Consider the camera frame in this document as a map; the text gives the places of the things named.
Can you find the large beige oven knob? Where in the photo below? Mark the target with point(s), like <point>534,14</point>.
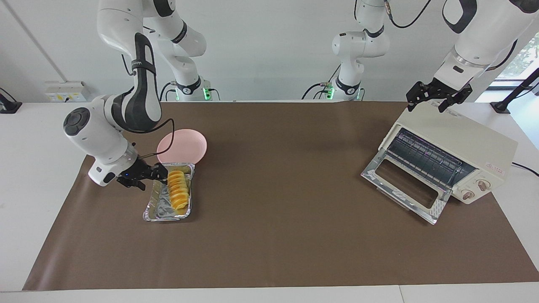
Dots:
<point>482,184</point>

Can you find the window with green view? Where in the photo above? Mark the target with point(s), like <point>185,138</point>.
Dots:
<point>526,54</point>

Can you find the brown paper table mat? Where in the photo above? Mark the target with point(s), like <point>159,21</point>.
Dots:
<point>269,231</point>

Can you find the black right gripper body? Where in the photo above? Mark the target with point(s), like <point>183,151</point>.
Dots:
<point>134,173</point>

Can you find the pink round plate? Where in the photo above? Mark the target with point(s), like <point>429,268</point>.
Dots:
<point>185,145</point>

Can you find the white wall socket box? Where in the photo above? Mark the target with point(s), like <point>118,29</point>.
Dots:
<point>67,91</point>

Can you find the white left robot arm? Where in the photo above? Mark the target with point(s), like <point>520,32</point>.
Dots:
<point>480,38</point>

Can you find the glass oven door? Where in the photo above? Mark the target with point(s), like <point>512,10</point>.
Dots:
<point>379,174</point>

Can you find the black stand with pole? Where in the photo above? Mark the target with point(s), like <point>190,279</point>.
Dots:
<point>501,107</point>

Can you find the small beige oven knob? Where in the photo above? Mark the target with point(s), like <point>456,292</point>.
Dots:
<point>467,194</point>

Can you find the white toaster oven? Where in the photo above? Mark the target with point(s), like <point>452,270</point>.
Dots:
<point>471,139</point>

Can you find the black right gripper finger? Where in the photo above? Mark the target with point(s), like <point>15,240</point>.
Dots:
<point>159,171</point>
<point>138,185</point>

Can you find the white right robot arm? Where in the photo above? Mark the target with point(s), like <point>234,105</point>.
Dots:
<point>97,134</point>

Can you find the yellow twisted bread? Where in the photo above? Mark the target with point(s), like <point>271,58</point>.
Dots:
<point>178,191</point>

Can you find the aluminium foil tray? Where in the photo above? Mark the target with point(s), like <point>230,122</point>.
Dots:
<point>162,208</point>

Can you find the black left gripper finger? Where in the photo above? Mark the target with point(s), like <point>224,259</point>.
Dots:
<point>414,94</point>
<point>459,97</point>

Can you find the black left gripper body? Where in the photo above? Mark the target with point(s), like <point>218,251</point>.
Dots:
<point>440,90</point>

